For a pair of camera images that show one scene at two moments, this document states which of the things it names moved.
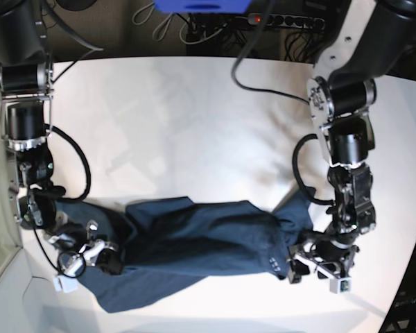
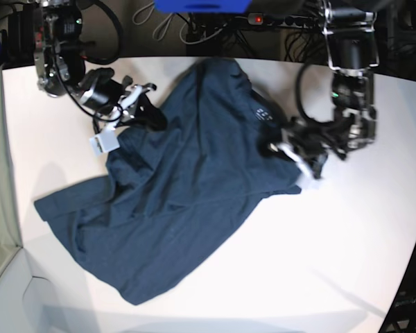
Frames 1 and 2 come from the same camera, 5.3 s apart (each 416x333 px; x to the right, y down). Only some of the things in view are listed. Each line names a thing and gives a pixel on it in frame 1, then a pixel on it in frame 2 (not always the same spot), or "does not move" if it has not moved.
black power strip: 287,21 does not move
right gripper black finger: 297,268 -> 267,146
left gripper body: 88,253 -> 100,94
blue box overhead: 202,6 does not move
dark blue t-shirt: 170,242 -> 175,191
